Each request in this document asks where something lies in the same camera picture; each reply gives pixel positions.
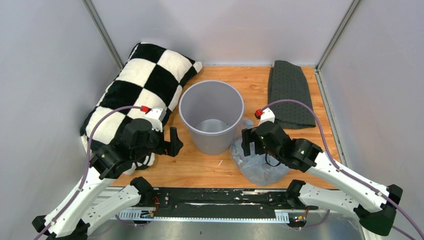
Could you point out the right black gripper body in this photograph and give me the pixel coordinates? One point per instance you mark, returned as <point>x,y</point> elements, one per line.
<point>271,151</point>

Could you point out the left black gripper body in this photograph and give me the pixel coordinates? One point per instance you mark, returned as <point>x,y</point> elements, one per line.
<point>157,137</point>

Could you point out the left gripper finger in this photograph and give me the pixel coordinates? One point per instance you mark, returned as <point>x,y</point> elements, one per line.
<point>174,147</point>
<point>173,134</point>

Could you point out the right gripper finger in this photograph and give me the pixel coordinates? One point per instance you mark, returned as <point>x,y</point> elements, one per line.
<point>246,139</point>
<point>257,142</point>

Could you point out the blue translucent trash bag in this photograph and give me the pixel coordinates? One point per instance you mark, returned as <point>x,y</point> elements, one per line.
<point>261,170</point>

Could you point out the grey plastic trash bin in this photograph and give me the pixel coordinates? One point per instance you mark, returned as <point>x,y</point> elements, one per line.
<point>211,110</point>

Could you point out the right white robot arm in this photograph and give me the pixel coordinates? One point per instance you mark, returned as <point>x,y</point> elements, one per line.
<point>371,203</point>

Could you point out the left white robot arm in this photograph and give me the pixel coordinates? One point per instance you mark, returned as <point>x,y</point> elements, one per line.
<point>76,217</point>

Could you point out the dark grey dotted cloth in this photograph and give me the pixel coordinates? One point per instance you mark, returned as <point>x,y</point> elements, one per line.
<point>287,81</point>

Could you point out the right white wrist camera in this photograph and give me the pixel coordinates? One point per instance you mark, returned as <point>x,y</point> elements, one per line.
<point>265,115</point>

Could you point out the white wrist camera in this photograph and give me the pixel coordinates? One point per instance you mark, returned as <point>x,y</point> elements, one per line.
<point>155,117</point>
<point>265,115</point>

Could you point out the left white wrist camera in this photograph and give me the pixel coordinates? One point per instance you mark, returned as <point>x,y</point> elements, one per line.
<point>155,117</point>

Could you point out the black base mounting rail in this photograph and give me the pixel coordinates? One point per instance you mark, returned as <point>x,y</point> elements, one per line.
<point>217,205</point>

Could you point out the left aluminium frame post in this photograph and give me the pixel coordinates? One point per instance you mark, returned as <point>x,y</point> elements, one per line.
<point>96,18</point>

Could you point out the aluminium frame post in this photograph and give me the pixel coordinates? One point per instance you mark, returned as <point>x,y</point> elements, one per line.
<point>96,18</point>
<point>347,17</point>

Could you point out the right aluminium frame post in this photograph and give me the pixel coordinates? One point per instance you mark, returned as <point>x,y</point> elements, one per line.
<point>347,17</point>

